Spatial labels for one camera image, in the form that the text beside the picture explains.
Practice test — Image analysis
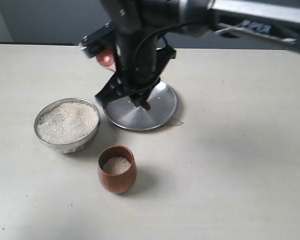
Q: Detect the round steel plate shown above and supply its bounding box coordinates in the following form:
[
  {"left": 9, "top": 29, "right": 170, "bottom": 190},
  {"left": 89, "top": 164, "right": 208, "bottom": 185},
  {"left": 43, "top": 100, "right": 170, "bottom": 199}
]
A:
[{"left": 103, "top": 81, "right": 179, "bottom": 131}]

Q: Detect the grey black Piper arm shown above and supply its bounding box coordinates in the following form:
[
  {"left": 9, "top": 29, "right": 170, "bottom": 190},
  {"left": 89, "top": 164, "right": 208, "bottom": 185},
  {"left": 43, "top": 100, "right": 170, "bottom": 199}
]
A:
[{"left": 95, "top": 0, "right": 300, "bottom": 106}]

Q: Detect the dark red wooden spoon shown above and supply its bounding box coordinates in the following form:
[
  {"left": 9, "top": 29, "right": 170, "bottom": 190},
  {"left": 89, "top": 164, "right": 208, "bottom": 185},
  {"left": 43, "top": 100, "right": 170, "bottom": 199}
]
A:
[{"left": 95, "top": 48, "right": 152, "bottom": 111}]

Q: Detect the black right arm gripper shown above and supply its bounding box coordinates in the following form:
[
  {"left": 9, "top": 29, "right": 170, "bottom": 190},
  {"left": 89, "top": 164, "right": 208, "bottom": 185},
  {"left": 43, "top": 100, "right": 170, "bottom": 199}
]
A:
[{"left": 94, "top": 0, "right": 179, "bottom": 107}]

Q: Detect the steel bowl of rice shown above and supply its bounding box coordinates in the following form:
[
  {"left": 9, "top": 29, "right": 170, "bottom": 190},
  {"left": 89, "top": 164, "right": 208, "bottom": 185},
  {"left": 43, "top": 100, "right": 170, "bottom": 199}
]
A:
[{"left": 33, "top": 97, "right": 101, "bottom": 154}]

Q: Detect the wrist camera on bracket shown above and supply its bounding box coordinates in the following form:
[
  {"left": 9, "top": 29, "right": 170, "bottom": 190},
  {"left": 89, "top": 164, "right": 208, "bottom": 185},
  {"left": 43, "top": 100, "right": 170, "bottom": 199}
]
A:
[{"left": 78, "top": 22, "right": 116, "bottom": 59}]

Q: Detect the brown wooden cup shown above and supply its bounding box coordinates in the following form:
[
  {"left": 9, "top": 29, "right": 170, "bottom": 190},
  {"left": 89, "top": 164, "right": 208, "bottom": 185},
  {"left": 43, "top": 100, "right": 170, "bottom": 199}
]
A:
[{"left": 98, "top": 145, "right": 137, "bottom": 194}]

